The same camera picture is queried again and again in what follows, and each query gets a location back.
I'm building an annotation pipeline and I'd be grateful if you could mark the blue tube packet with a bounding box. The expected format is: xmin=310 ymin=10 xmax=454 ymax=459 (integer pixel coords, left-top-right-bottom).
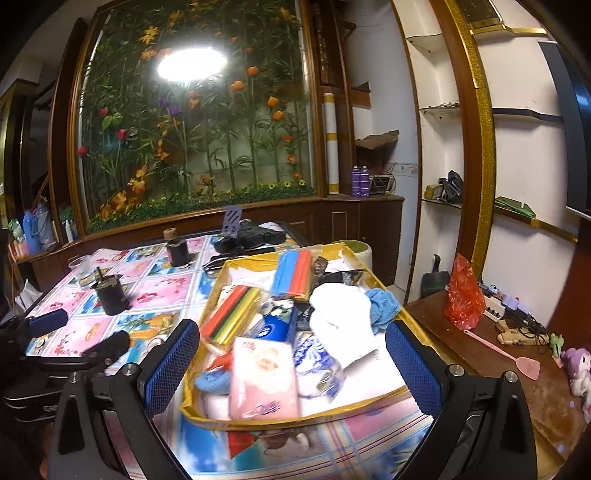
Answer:
xmin=249 ymin=300 xmax=298 ymax=344

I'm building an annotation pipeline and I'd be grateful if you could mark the white cloth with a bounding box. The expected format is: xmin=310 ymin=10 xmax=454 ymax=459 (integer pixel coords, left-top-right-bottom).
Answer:
xmin=308 ymin=282 xmax=379 ymax=370

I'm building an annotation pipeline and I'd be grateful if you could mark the blue and red sponge pack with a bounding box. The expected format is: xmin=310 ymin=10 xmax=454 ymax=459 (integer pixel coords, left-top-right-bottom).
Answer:
xmin=269 ymin=250 xmax=314 ymax=298

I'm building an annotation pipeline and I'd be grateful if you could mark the pink fly swatter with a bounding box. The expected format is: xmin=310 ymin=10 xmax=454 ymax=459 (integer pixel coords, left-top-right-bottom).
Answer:
xmin=463 ymin=329 xmax=542 ymax=381

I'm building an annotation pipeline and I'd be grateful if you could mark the wooden side table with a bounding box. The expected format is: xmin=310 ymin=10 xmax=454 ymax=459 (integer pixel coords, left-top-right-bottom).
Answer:
xmin=406 ymin=286 xmax=591 ymax=467

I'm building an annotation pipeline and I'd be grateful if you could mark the black television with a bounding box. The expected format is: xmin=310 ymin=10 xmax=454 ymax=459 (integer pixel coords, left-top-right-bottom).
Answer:
xmin=538 ymin=41 xmax=591 ymax=213

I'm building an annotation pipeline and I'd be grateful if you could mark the red plastic bag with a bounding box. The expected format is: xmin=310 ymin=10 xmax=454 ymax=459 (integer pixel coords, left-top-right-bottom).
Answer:
xmin=444 ymin=253 xmax=486 ymax=330

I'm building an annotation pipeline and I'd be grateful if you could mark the green topped stool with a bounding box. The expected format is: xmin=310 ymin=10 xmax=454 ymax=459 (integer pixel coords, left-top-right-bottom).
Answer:
xmin=330 ymin=240 xmax=375 ymax=273

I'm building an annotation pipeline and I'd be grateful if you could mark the black ink bottle with cork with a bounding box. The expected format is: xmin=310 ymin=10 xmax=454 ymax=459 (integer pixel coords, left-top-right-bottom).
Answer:
xmin=164 ymin=227 xmax=190 ymax=267

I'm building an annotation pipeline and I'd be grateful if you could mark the blue plastic bottle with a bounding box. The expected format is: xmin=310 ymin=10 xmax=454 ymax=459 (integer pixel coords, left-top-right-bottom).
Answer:
xmin=22 ymin=205 xmax=58 ymax=254

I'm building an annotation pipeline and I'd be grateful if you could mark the black bag on shelf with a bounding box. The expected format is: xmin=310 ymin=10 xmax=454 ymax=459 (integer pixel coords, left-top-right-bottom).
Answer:
xmin=436 ymin=171 xmax=465 ymax=204

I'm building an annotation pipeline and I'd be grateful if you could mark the green item on shelf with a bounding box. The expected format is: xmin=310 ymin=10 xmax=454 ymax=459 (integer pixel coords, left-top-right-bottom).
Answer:
xmin=494 ymin=196 xmax=536 ymax=217

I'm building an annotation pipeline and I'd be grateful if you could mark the purple plush toy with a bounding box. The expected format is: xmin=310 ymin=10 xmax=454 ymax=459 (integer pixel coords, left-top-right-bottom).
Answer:
xmin=561 ymin=346 xmax=591 ymax=411

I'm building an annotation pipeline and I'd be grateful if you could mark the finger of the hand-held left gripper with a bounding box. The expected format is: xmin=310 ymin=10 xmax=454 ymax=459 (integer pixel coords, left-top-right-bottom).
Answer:
xmin=25 ymin=309 xmax=70 ymax=337
xmin=81 ymin=330 xmax=132 ymax=370

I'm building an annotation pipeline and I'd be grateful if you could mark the white and yellow roll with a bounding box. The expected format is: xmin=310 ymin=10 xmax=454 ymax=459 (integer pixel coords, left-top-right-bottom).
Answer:
xmin=323 ymin=92 xmax=342 ymax=195

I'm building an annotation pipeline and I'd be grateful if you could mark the black dustpan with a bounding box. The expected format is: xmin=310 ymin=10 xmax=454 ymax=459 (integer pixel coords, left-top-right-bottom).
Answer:
xmin=420 ymin=256 xmax=451 ymax=301

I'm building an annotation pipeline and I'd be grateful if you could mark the clear plastic cup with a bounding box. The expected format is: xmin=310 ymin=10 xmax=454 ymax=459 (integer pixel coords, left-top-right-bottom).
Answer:
xmin=68 ymin=255 xmax=95 ymax=289

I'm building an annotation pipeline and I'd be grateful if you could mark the black motor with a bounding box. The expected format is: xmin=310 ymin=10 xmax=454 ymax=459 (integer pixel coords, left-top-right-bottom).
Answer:
xmin=95 ymin=268 xmax=132 ymax=316

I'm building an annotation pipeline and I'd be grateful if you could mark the blue white patterned packet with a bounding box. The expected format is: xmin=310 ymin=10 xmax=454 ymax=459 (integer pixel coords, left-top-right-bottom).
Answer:
xmin=293 ymin=332 xmax=347 ymax=398

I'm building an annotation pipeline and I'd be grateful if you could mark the flower wall picture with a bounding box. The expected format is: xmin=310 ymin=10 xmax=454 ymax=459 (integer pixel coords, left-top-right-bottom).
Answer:
xmin=69 ymin=0 xmax=319 ymax=234

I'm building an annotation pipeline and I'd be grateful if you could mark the purple phone stand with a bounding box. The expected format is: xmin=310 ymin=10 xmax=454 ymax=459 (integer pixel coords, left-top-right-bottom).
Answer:
xmin=222 ymin=206 xmax=243 ymax=236

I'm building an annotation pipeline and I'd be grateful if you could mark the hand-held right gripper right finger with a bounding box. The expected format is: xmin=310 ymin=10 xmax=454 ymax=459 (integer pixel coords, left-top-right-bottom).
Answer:
xmin=385 ymin=319 xmax=539 ymax=480

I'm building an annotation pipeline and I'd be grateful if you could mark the printed tablecloth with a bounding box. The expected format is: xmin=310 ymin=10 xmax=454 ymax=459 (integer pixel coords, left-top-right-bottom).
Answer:
xmin=25 ymin=231 xmax=444 ymax=480

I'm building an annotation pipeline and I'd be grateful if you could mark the yellow-taped white box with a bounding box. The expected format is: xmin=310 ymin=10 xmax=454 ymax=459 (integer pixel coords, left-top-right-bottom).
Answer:
xmin=180 ymin=242 xmax=444 ymax=432

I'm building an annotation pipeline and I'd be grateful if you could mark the white power strip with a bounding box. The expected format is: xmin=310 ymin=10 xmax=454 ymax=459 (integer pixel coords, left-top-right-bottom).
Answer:
xmin=480 ymin=286 xmax=509 ymax=321

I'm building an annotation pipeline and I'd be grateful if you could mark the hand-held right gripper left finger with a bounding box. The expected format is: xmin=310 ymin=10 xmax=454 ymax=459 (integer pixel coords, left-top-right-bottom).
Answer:
xmin=46 ymin=318 xmax=201 ymax=480

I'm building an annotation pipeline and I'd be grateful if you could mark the beige glue gun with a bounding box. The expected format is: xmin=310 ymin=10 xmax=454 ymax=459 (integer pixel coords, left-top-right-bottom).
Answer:
xmin=496 ymin=318 xmax=550 ymax=347

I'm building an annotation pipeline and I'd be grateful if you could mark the small blue knitted cloth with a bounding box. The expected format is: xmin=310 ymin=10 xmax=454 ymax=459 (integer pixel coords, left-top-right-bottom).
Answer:
xmin=194 ymin=369 xmax=232 ymax=395

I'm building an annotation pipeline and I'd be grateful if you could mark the pink tissue pack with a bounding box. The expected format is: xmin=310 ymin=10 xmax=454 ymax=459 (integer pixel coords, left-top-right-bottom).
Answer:
xmin=229 ymin=337 xmax=301 ymax=421

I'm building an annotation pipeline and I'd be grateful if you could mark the brown wooden basket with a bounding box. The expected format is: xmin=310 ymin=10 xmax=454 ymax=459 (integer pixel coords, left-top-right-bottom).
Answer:
xmin=355 ymin=130 xmax=400 ymax=153

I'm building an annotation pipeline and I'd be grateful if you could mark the black camera device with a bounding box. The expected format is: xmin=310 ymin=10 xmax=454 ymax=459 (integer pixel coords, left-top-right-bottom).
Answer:
xmin=216 ymin=220 xmax=287 ymax=252

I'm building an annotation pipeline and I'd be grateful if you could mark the colourful sponge pack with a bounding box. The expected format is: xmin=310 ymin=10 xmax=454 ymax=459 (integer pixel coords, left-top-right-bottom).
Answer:
xmin=199 ymin=285 xmax=264 ymax=347

